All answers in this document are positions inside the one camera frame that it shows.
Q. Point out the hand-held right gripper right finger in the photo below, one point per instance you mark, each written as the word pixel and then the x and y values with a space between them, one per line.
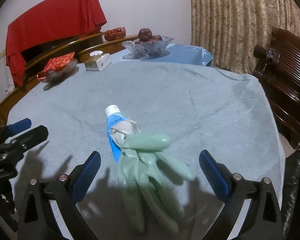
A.
pixel 213 172

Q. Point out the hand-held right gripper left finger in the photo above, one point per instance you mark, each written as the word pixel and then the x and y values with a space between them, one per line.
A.
pixel 86 175

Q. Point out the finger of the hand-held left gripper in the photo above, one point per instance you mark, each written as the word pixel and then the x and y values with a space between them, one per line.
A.
pixel 20 125
pixel 32 136

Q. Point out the green rubber glove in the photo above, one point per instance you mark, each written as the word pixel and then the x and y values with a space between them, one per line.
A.
pixel 137 170

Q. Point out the black bin with liner bag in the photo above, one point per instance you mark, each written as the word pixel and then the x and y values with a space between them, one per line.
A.
pixel 298 192

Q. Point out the crumpled grey tissue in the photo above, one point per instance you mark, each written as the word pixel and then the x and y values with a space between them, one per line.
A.
pixel 122 130

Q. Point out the blue white toothpaste tube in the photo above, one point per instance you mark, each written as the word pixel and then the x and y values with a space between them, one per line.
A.
pixel 113 117

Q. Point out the light blue towel cloth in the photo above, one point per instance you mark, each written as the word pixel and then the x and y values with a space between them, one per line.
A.
pixel 190 105

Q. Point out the red patterned packet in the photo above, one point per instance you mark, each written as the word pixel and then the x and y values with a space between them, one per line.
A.
pixel 57 62

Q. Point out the black television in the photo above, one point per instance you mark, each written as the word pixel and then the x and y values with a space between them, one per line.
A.
pixel 37 51

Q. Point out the tissue box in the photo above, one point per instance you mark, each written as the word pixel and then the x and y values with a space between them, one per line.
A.
pixel 97 61

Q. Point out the red cloth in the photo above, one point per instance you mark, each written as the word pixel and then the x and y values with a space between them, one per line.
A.
pixel 52 22

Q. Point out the dark wooden armchair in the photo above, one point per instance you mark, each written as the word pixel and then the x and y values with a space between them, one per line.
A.
pixel 287 80

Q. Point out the blue plastic tablecloth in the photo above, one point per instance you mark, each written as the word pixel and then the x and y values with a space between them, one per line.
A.
pixel 185 55

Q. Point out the red plastic bag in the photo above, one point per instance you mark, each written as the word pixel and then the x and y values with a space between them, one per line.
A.
pixel 115 33

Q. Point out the glass fruit bowl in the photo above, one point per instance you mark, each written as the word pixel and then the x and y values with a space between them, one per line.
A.
pixel 147 48

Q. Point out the small red apple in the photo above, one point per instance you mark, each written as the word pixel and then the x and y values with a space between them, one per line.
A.
pixel 157 38

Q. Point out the large red apple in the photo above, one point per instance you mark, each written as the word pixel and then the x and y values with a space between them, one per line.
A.
pixel 145 34

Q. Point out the beige patterned curtain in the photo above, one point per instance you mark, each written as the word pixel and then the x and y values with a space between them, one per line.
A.
pixel 240 17

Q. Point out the wall socket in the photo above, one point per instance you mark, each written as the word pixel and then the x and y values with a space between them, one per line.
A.
pixel 2 55

